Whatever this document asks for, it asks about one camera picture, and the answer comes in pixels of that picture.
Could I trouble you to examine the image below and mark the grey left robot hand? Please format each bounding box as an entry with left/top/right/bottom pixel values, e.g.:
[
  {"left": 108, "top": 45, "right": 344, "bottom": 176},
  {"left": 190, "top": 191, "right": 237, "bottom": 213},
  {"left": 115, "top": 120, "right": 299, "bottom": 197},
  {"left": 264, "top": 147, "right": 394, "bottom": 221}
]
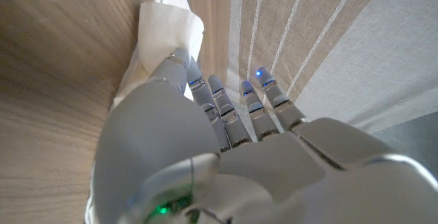
[{"left": 92, "top": 47, "right": 438, "bottom": 224}]

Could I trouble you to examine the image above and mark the cream cheesecloth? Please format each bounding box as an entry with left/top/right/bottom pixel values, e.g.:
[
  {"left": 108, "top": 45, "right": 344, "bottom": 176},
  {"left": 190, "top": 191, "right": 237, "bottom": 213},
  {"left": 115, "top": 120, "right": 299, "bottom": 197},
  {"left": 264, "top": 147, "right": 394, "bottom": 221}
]
[{"left": 83, "top": 0, "right": 205, "bottom": 224}]

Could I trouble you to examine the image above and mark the tan striped backdrop cloth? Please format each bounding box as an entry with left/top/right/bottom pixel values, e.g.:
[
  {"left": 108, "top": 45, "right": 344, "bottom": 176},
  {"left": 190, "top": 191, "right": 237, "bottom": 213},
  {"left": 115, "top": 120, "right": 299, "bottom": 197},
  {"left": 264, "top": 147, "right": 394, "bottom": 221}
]
[{"left": 225, "top": 0, "right": 438, "bottom": 134}]

